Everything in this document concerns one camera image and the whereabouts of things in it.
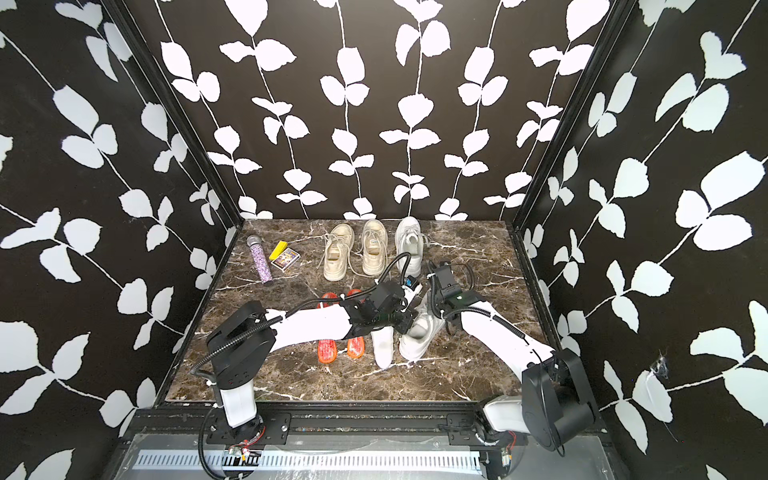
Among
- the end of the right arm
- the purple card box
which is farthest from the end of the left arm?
the purple card box

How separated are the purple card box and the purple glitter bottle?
36 mm

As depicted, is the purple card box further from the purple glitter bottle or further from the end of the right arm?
the end of the right arm

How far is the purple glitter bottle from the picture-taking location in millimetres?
1030

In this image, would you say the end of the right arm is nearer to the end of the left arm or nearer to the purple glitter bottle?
the end of the left arm

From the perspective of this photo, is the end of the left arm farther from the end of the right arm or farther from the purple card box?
the purple card box

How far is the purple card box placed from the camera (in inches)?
41.9
